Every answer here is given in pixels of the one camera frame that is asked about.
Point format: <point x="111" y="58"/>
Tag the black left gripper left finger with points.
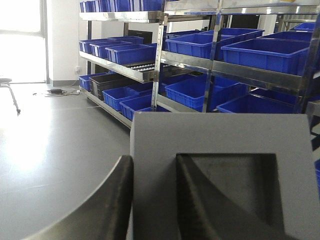
<point x="104" y="215"/>

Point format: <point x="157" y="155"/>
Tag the large blue bin right shelf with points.
<point x="278" y="55"/>

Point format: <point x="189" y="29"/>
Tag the gray foam base block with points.
<point x="156" y="138"/>

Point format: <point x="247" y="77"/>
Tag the steel shelving rack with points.
<point x="298" y="85"/>

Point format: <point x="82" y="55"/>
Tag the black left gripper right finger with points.
<point x="205" y="213"/>

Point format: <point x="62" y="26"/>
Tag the blue bin middle shelf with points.
<point x="131" y="53"/>

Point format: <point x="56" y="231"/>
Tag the black plastic bin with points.
<point x="100" y="83"/>

